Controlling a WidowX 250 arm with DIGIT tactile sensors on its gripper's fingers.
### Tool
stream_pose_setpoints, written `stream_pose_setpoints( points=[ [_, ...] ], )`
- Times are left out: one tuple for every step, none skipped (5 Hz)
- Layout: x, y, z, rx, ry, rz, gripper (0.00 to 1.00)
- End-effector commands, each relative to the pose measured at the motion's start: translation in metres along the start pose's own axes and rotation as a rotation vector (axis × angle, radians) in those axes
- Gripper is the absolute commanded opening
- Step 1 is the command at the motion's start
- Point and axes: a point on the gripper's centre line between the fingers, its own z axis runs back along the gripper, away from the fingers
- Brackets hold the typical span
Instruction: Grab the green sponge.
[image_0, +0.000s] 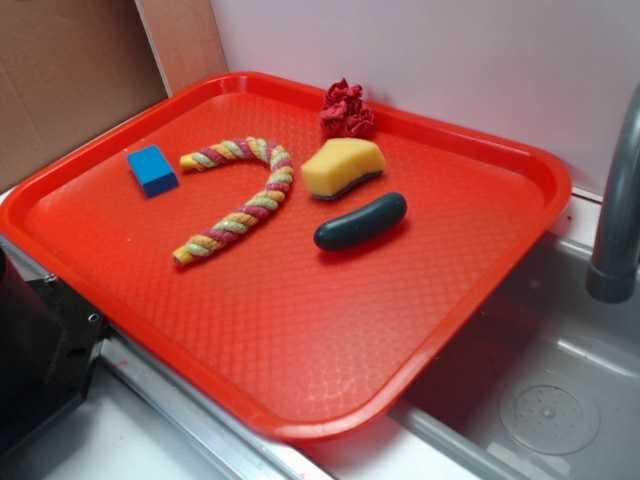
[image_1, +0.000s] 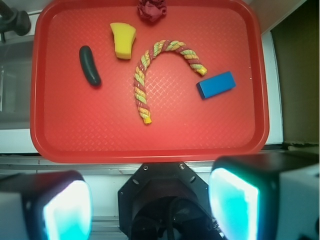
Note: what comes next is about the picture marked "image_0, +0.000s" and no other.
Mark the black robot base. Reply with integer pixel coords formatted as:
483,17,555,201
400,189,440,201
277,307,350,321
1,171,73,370
1,253,104,458

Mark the yellow sponge with green pad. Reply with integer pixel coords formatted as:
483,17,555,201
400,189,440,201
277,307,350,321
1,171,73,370
301,138,387,200

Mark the red plastic tray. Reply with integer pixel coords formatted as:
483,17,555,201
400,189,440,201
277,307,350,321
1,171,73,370
1,73,571,441

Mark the dark green pickle toy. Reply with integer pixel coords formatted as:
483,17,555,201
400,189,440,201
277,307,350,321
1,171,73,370
313,192,408,252

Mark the crumpled red cloth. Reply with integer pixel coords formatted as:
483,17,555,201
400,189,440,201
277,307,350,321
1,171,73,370
319,78,376,139

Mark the blue rectangular block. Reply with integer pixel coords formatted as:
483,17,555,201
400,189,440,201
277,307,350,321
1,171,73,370
126,145,179,198

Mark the grey toy sink basin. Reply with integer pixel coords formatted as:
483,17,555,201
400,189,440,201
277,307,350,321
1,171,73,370
306,235,639,479

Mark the grey sink faucet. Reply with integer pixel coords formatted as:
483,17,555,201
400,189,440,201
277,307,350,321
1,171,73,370
586,90,639,303

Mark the brown cardboard panel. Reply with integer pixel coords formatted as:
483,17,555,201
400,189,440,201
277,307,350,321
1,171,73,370
1,1,227,191

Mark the multicolour twisted rope toy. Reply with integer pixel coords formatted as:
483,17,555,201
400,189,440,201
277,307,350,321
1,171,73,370
172,136,294,266

